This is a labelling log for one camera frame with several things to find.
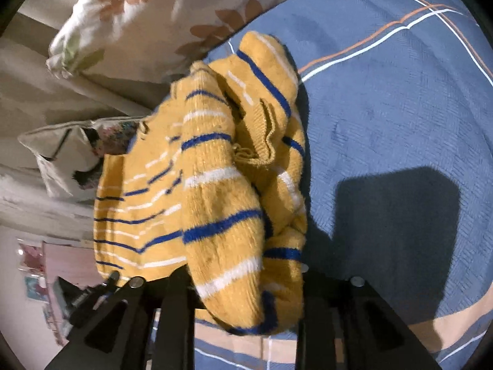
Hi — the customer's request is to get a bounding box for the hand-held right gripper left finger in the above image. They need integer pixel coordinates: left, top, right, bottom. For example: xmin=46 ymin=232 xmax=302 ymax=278
xmin=44 ymin=268 xmax=198 ymax=370

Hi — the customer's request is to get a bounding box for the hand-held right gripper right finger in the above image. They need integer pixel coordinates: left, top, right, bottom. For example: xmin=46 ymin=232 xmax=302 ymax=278
xmin=295 ymin=264 xmax=442 ymax=370

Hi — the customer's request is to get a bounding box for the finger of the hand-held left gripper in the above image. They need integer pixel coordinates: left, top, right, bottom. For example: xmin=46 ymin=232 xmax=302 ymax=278
xmin=54 ymin=271 xmax=121 ymax=326

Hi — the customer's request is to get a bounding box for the yellow striped knit sweater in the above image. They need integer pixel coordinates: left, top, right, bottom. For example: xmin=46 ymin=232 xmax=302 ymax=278
xmin=92 ymin=31 xmax=309 ymax=337

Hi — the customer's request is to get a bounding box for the pink cabinet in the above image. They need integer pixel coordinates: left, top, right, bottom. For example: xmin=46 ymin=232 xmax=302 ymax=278
xmin=42 ymin=240 xmax=106 ymax=347

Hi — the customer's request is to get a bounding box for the figure print cushion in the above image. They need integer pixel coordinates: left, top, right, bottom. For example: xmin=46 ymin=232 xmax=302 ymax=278
xmin=17 ymin=117 xmax=144 ymax=202

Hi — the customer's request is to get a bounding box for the beige padded headboard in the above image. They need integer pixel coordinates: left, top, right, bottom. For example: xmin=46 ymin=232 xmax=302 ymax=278
xmin=0 ymin=0 xmax=174 ymax=236

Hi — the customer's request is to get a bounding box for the blue checked blanket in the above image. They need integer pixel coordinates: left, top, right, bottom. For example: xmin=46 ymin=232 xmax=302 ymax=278
xmin=148 ymin=0 xmax=493 ymax=370

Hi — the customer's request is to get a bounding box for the leaf print pillow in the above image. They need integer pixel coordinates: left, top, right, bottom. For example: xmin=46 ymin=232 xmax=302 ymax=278
xmin=46 ymin=0 xmax=341 ymax=84

